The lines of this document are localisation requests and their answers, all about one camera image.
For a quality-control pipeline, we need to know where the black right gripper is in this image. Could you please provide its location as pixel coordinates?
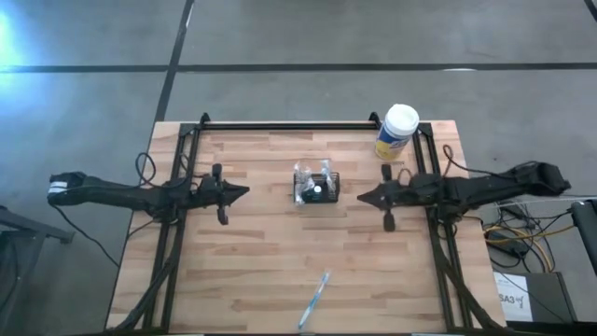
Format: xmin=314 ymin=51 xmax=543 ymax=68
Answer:
xmin=356 ymin=163 xmax=423 ymax=233

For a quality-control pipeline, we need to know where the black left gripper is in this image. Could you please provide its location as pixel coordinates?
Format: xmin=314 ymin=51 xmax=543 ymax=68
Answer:
xmin=200 ymin=163 xmax=251 ymax=226

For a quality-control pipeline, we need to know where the teal toothbrush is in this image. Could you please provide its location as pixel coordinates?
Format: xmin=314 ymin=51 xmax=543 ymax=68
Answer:
xmin=293 ymin=161 xmax=312 ymax=188

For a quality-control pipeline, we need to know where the Lysol wipes canister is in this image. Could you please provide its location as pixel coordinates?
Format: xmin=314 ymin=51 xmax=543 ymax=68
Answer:
xmin=374 ymin=103 xmax=420 ymax=161

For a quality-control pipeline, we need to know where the black power brick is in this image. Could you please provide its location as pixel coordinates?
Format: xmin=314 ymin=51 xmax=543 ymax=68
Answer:
xmin=487 ymin=231 xmax=531 ymax=257

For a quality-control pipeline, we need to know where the white paper label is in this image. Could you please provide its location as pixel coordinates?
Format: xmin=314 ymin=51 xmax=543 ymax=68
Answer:
xmin=493 ymin=272 xmax=535 ymax=323

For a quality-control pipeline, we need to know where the black box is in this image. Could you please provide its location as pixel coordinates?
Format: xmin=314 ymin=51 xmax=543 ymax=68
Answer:
xmin=493 ymin=272 xmax=578 ymax=324

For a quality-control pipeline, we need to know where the black side table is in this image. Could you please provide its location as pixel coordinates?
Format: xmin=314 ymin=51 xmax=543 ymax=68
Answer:
xmin=0 ymin=203 xmax=76 ymax=336

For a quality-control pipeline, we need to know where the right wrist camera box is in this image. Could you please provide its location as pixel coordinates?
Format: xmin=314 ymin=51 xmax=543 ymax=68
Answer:
xmin=400 ymin=175 xmax=428 ymax=197

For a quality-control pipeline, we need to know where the black wire toothbrush holder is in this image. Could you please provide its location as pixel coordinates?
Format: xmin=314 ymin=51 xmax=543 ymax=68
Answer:
xmin=292 ymin=171 xmax=340 ymax=205

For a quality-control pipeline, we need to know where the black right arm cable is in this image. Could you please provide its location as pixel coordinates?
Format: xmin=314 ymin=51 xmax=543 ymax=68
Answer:
xmin=440 ymin=144 xmax=468 ymax=173

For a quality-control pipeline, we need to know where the yellow floor cable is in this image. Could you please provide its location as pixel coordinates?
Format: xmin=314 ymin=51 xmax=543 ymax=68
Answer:
xmin=483 ymin=224 xmax=576 ymax=273

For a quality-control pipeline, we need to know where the white floor cable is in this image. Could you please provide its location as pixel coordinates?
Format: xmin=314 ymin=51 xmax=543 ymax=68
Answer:
xmin=493 ymin=195 xmax=597 ymax=211

